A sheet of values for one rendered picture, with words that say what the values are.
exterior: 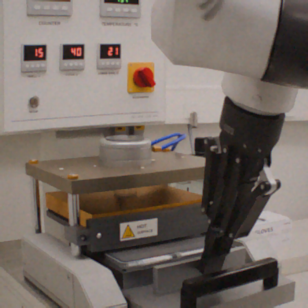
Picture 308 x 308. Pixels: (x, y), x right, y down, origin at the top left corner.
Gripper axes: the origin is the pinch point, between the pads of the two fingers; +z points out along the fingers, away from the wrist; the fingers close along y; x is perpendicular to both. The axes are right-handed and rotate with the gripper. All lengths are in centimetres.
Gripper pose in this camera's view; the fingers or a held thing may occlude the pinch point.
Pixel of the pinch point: (215, 249)
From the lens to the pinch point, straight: 77.2
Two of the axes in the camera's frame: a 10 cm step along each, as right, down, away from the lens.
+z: -1.8, 8.9, 4.3
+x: 8.5, -0.8, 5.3
